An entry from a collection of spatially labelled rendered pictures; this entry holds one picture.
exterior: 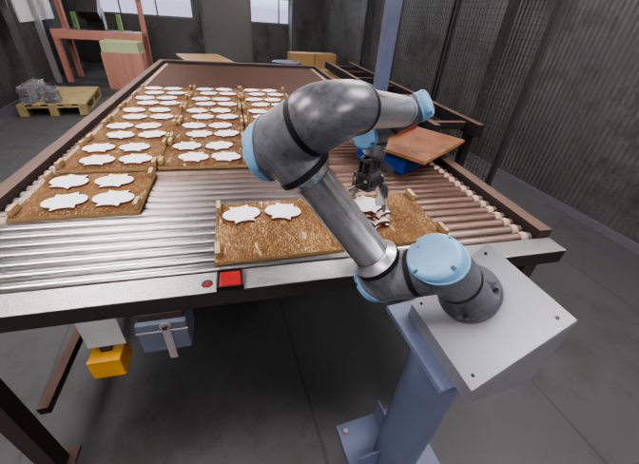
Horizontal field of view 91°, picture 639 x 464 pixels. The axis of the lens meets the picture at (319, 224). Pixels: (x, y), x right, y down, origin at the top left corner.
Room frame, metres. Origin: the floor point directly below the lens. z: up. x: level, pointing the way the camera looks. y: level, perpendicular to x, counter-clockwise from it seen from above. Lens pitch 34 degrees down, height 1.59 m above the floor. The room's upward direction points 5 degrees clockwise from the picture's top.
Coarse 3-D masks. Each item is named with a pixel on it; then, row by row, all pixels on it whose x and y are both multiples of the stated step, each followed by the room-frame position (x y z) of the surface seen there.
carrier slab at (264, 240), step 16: (224, 208) 1.02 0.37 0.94; (304, 208) 1.07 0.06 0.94; (224, 224) 0.92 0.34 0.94; (240, 224) 0.93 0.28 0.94; (256, 224) 0.93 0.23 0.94; (272, 224) 0.94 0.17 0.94; (288, 224) 0.95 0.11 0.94; (304, 224) 0.96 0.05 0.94; (320, 224) 0.97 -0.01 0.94; (224, 240) 0.83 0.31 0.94; (240, 240) 0.84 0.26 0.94; (256, 240) 0.84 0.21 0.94; (272, 240) 0.85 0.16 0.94; (288, 240) 0.86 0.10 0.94; (304, 240) 0.87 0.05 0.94; (320, 240) 0.87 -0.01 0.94; (224, 256) 0.75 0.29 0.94; (240, 256) 0.75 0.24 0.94; (256, 256) 0.76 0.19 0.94; (272, 256) 0.77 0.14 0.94; (288, 256) 0.78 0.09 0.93
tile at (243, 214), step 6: (246, 204) 1.05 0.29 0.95; (228, 210) 1.00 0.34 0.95; (234, 210) 1.00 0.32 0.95; (240, 210) 1.00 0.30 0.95; (246, 210) 1.01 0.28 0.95; (252, 210) 1.01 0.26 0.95; (258, 210) 1.01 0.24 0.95; (228, 216) 0.96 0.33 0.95; (234, 216) 0.96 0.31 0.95; (240, 216) 0.96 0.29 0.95; (246, 216) 0.97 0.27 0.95; (252, 216) 0.97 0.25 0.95; (258, 216) 0.98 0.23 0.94; (240, 222) 0.93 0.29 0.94
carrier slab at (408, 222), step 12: (396, 204) 1.16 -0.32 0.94; (408, 204) 1.17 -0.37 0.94; (396, 216) 1.07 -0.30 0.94; (408, 216) 1.08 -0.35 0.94; (420, 216) 1.09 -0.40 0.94; (384, 228) 0.98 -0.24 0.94; (396, 228) 0.98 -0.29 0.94; (408, 228) 0.99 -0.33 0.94; (420, 228) 1.00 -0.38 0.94; (432, 228) 1.00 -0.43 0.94; (396, 240) 0.91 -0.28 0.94; (408, 240) 0.92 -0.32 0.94
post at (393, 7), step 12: (396, 0) 2.86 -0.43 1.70; (384, 12) 2.92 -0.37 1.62; (396, 12) 2.87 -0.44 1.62; (384, 24) 2.89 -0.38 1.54; (396, 24) 2.87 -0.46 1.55; (384, 36) 2.86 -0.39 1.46; (396, 36) 2.88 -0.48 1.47; (384, 48) 2.85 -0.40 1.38; (384, 60) 2.86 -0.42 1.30; (384, 72) 2.86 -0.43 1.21; (384, 84) 2.87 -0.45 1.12
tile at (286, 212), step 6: (276, 204) 1.07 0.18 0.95; (282, 204) 1.07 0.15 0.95; (288, 204) 1.07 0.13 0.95; (270, 210) 1.02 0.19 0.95; (276, 210) 1.02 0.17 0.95; (282, 210) 1.03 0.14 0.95; (288, 210) 1.03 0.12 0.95; (294, 210) 1.03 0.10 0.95; (270, 216) 0.99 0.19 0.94; (276, 216) 0.98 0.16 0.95; (282, 216) 0.99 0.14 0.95; (288, 216) 0.99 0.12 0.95; (294, 216) 1.00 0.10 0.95
